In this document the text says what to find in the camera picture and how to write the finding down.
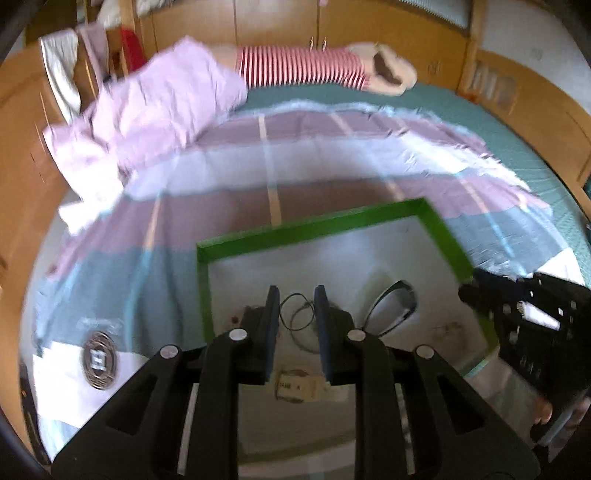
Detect wooden headboard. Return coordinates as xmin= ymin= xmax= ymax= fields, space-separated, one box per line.
xmin=0 ymin=28 xmax=153 ymax=324

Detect person's right hand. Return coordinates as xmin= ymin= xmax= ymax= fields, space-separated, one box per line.
xmin=531 ymin=397 xmax=555 ymax=425

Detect red hanging garment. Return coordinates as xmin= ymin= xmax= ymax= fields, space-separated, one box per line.
xmin=119 ymin=28 xmax=144 ymax=70

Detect black cord necklace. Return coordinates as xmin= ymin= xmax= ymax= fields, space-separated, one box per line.
xmin=278 ymin=293 xmax=324 ymax=352

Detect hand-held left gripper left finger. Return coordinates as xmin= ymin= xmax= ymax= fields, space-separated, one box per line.
xmin=51 ymin=285 xmax=281 ymax=480

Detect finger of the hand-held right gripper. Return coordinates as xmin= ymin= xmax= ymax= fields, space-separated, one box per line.
xmin=472 ymin=268 xmax=525 ymax=289
xmin=458 ymin=284 xmax=520 ymax=320

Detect wooden footboard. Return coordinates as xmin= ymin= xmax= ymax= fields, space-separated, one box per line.
xmin=457 ymin=48 xmax=591 ymax=195

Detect white hanging garment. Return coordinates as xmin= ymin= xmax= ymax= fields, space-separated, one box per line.
xmin=39 ymin=30 xmax=81 ymax=123

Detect wooden wall cabinets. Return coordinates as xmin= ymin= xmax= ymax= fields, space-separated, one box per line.
xmin=139 ymin=0 xmax=476 ymax=88

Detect cream wristwatch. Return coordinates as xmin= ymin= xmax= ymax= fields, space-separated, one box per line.
xmin=273 ymin=370 xmax=326 ymax=403

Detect pink duvet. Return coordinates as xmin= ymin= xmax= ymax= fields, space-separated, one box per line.
xmin=42 ymin=37 xmax=250 ymax=232

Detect green cardboard box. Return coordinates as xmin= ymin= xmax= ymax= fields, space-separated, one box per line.
xmin=196 ymin=198 xmax=502 ymax=464

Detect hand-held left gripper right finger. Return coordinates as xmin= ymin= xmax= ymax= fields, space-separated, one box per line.
xmin=314 ymin=285 xmax=541 ymax=480

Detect plaid printed bed sheet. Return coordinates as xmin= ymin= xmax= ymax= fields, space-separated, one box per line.
xmin=18 ymin=99 xmax=587 ymax=480

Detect pink hanging garment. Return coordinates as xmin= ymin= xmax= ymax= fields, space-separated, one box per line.
xmin=76 ymin=23 xmax=112 ymax=84

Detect black sunglasses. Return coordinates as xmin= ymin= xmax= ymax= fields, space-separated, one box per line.
xmin=364 ymin=279 xmax=417 ymax=337

